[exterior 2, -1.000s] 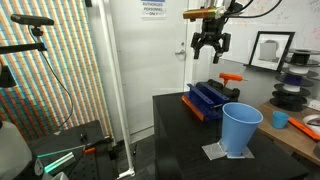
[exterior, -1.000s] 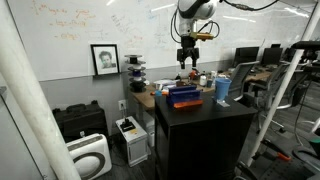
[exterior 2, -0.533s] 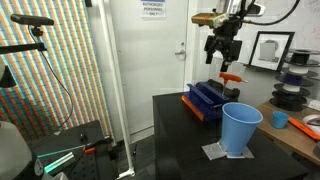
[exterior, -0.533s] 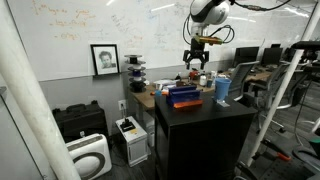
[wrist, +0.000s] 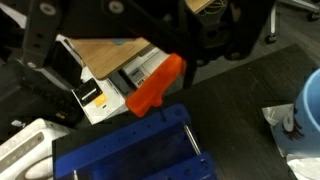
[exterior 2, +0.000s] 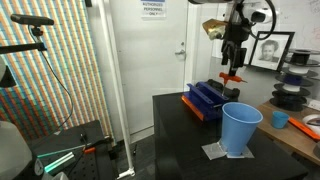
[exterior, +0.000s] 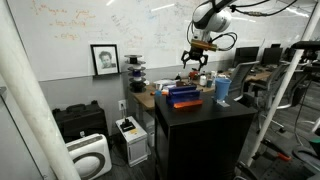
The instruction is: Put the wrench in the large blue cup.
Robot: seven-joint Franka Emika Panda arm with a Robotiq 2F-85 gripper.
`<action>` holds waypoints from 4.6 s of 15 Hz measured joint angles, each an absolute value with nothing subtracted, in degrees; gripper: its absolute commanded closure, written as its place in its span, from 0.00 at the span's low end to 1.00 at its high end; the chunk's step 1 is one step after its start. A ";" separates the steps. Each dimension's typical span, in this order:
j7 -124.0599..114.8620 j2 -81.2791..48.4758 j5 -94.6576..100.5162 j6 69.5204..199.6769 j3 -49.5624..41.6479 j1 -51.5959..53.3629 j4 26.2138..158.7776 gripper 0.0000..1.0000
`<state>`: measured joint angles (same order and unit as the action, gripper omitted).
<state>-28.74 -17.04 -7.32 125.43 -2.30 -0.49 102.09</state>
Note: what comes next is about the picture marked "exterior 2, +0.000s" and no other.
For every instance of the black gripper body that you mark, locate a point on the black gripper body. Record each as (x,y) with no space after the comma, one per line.
(235,50)

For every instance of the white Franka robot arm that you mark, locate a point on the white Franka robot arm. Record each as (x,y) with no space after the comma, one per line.
(248,11)

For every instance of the large blue cup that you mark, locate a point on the large blue cup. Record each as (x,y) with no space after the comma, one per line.
(240,126)

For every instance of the small blue cup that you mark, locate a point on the small blue cup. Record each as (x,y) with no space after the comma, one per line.
(279,120)

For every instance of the black bag behind rack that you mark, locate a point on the black bag behind rack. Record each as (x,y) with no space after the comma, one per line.
(230,92)

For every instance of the framed portrait photo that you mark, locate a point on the framed portrait photo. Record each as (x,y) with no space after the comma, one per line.
(270,51)

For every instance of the blue rack with orange base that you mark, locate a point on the blue rack with orange base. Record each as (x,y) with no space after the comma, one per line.
(203,100)

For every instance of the white filament spool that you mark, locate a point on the white filament spool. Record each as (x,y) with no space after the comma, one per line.
(290,88)
(298,70)

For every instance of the blue filament spool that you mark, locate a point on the blue filament spool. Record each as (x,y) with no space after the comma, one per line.
(293,79)

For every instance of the black filament spool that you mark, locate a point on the black filament spool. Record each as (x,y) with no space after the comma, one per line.
(286,102)
(301,56)

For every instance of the whiteboard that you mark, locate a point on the whiteboard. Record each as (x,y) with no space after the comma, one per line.
(303,20)

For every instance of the white door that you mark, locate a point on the white door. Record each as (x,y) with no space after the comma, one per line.
(150,73)

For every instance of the grey tape patch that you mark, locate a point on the grey tape patch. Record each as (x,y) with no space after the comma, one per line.
(213,150)

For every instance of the wooden desk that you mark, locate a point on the wooden desk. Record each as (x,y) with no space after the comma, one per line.
(286,136)

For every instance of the orange level bar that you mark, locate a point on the orange level bar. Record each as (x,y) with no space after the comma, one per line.
(305,128)

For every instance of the white round desk item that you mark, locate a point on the white round desk item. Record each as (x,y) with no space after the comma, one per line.
(311,120)

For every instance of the authorized personnel sign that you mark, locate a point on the authorized personnel sign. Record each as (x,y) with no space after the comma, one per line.
(153,8)

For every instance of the white PVC pipe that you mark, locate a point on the white PVC pipe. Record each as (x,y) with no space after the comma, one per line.
(115,86)

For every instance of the black breadboard table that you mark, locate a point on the black breadboard table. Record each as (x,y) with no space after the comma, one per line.
(66,140)

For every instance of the green lit bar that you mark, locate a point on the green lit bar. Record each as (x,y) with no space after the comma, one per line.
(58,151)
(60,162)

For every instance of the black lamp shade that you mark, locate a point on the black lamp shade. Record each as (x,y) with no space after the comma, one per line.
(6,78)

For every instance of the white rounded machine housing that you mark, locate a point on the white rounded machine housing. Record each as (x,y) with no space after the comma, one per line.
(13,150)

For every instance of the gold wrist camera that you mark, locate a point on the gold wrist camera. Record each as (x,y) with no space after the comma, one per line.
(213,28)

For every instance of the colourful striped wall panel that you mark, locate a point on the colourful striped wall panel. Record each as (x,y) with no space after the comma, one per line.
(30,93)

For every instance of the black stereo camera bar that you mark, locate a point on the black stereo camera bar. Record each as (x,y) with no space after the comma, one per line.
(31,20)

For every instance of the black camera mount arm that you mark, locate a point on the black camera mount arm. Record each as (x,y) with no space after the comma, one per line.
(20,48)

